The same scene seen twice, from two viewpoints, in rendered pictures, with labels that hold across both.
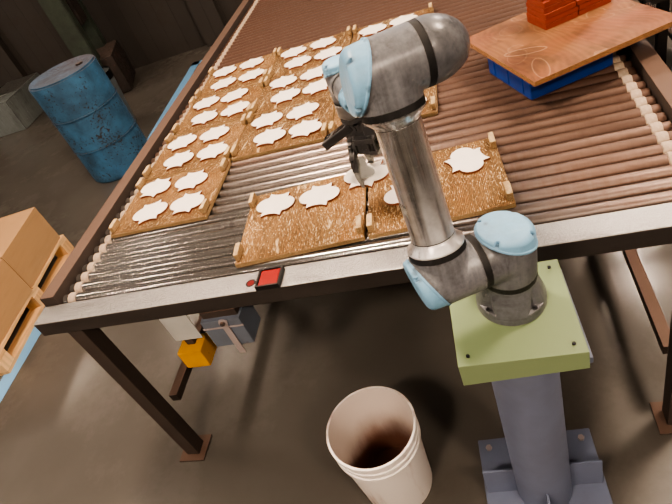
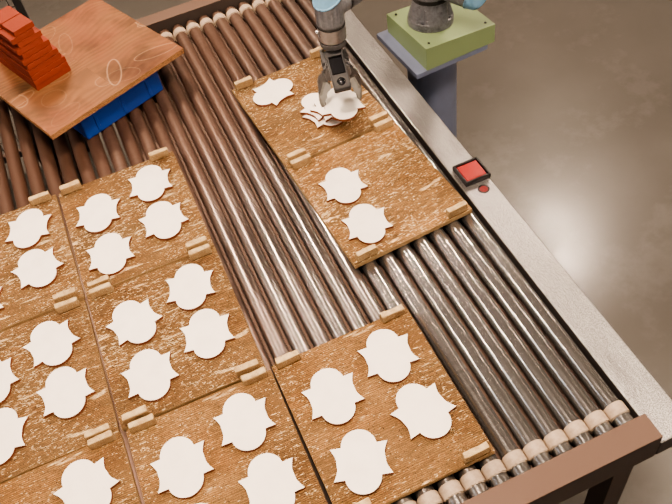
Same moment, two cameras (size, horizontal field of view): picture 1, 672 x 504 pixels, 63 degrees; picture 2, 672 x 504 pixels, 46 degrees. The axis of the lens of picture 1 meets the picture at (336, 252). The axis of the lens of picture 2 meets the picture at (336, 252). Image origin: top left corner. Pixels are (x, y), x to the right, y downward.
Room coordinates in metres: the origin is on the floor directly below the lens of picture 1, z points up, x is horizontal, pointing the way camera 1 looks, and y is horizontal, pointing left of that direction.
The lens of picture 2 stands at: (2.47, 1.14, 2.49)
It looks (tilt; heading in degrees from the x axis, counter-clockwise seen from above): 51 degrees down; 233
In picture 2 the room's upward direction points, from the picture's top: 11 degrees counter-clockwise
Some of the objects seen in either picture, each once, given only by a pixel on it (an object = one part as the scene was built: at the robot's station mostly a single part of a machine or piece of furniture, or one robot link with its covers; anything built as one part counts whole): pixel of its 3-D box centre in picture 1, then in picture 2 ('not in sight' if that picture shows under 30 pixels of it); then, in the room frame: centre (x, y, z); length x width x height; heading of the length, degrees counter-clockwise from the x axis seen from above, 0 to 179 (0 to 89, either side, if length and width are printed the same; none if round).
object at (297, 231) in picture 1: (303, 216); (376, 189); (1.47, 0.05, 0.93); 0.41 x 0.35 x 0.02; 72
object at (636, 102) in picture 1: (347, 168); (272, 207); (1.68, -0.15, 0.90); 1.95 x 0.05 x 0.05; 68
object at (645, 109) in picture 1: (345, 177); (289, 200); (1.63, -0.14, 0.90); 1.95 x 0.05 x 0.05; 68
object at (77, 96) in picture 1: (93, 119); not in sight; (4.82, 1.43, 0.46); 0.59 x 0.59 x 0.92
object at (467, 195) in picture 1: (434, 185); (309, 105); (1.34, -0.35, 0.93); 0.41 x 0.35 x 0.02; 72
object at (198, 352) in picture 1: (186, 336); not in sight; (1.38, 0.56, 0.74); 0.09 x 0.08 x 0.24; 68
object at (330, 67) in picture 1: (341, 80); (329, 5); (1.34, -0.19, 1.35); 0.09 x 0.08 x 0.11; 1
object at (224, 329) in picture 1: (231, 323); not in sight; (1.32, 0.39, 0.77); 0.14 x 0.11 x 0.18; 68
